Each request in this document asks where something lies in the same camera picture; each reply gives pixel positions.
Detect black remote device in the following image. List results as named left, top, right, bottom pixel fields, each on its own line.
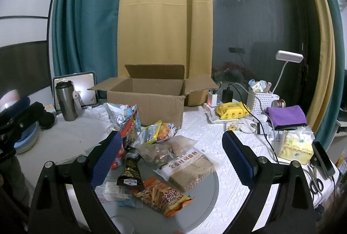
left=310, top=141, right=335, bottom=179

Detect teal curtain left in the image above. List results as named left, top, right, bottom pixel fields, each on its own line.
left=51, top=0, right=119, bottom=82

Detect clear plastic packet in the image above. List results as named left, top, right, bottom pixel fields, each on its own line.
left=95, top=182, right=143, bottom=208

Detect yellow orange snack bag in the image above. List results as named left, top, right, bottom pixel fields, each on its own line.
left=137, top=120, right=178, bottom=145

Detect stainless steel tumbler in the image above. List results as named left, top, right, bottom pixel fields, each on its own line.
left=55, top=81, right=78, bottom=121

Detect yellow curtain right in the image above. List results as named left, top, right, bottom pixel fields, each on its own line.
left=297, top=0, right=336, bottom=134

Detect clear bag of nuts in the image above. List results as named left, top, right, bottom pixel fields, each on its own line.
left=135, top=135, right=197, bottom=165

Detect teal curtain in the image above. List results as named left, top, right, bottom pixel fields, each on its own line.
left=51, top=0, right=119, bottom=82
left=308, top=0, right=345, bottom=149

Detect capybara sticker packet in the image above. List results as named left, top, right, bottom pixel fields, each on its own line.
left=224, top=121, right=243, bottom=132

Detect tablet in grey case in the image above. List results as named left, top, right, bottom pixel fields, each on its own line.
left=52, top=71, right=98, bottom=112

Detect teal curtain right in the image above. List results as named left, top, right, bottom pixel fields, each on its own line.
left=308, top=0, right=345, bottom=149

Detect red snack bag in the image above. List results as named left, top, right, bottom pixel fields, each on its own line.
left=111, top=109, right=141, bottom=170

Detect black round lid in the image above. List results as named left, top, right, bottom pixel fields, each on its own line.
left=38, top=112, right=55, bottom=129

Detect black snack pouch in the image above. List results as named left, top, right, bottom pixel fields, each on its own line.
left=116, top=148, right=144, bottom=191

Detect small blue white box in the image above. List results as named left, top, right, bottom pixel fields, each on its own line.
left=45, top=104, right=57, bottom=116

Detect white power strip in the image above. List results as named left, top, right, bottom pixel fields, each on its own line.
left=203, top=103, right=229, bottom=124

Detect orange fries snack bag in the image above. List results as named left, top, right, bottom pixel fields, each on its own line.
left=131, top=177, right=193, bottom=218

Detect white charger red light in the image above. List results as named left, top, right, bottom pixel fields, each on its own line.
left=207, top=90, right=218, bottom=107

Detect grey round mat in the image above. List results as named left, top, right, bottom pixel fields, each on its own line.
left=103, top=172, right=219, bottom=233

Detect white lattice basket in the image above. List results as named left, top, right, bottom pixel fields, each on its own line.
left=246, top=88, right=279, bottom=115

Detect stack of blue plates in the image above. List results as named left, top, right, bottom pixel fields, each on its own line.
left=15, top=122, right=39, bottom=154

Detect open cardboard box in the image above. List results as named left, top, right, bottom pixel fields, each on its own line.
left=90, top=64, right=218, bottom=128

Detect black power adapter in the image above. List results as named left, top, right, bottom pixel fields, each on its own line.
left=221, top=87, right=234, bottom=104

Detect brown bread package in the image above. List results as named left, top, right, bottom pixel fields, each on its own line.
left=155, top=148, right=216, bottom=192

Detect yellow tissue box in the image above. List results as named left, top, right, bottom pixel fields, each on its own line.
left=278, top=126, right=315, bottom=165

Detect white desk lamp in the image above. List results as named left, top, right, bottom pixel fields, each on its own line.
left=272, top=50, right=304, bottom=95

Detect black cable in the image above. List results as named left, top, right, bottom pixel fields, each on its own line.
left=227, top=83, right=280, bottom=164

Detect silver blue chip bag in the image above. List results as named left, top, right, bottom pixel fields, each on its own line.
left=103, top=102, right=137, bottom=131

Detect black scissors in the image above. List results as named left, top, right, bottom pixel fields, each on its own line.
left=308, top=166, right=324, bottom=195

